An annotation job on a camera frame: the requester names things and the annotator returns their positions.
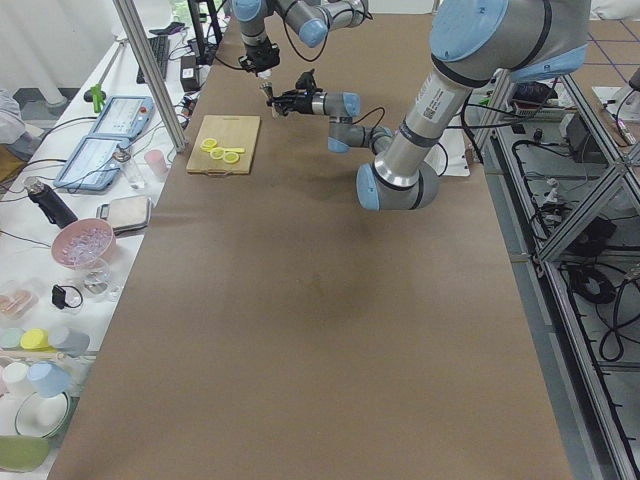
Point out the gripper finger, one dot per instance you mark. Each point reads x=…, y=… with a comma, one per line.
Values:
x=274, y=105

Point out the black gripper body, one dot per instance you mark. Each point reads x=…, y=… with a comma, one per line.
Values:
x=257, y=53
x=301, y=101

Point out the steel jigger measuring cup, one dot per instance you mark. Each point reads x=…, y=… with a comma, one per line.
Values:
x=267, y=90

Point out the clear glass cup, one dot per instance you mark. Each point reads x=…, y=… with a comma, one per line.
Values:
x=265, y=76

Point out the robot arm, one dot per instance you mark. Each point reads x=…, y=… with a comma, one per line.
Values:
x=469, y=42
x=311, y=21

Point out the pink plastic cup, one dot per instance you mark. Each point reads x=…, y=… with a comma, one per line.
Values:
x=155, y=160

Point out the grey plastic cup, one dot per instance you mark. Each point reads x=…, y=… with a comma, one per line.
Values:
x=69, y=340

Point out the yellow plastic cup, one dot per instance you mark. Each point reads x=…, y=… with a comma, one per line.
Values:
x=37, y=340

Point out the green plastic cup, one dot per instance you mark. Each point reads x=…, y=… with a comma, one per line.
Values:
x=10, y=339

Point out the light blue plastic cup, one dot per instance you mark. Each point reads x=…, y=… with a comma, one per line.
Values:
x=48, y=379

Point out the white plastic cup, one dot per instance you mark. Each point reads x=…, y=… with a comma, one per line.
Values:
x=15, y=379

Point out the bamboo cutting board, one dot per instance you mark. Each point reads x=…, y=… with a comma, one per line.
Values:
x=230, y=131

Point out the lemon slice near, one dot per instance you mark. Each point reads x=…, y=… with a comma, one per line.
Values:
x=231, y=157

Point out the lemon slice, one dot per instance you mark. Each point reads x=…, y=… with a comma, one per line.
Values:
x=231, y=157
x=208, y=144
x=217, y=153

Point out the lemon slice middle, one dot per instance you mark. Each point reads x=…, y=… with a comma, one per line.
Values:
x=217, y=153

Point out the lemon slice far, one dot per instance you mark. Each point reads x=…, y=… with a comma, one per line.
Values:
x=208, y=144

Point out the black keyboard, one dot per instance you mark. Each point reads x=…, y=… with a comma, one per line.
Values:
x=160, y=49

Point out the teach pendant far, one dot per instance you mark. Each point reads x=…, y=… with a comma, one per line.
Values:
x=124, y=116

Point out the teach pendant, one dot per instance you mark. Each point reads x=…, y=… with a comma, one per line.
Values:
x=124, y=116
x=91, y=166

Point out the small glass bottle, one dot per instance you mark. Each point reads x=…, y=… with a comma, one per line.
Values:
x=129, y=169

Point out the teach pendant near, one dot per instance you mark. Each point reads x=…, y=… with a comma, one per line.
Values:
x=91, y=166

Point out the pink bowl with ice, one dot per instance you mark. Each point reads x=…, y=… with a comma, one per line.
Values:
x=83, y=242

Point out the black water bottle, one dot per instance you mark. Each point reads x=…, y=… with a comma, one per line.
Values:
x=50, y=203

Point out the wine glass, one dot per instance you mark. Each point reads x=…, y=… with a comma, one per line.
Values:
x=93, y=276

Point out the seated person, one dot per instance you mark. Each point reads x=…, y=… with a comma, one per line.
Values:
x=12, y=127

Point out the white ceramic plate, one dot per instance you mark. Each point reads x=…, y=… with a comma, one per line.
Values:
x=42, y=417

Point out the green plastic bowl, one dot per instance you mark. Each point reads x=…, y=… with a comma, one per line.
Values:
x=23, y=453

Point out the aluminium frame post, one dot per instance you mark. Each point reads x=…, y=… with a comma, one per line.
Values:
x=136, y=35

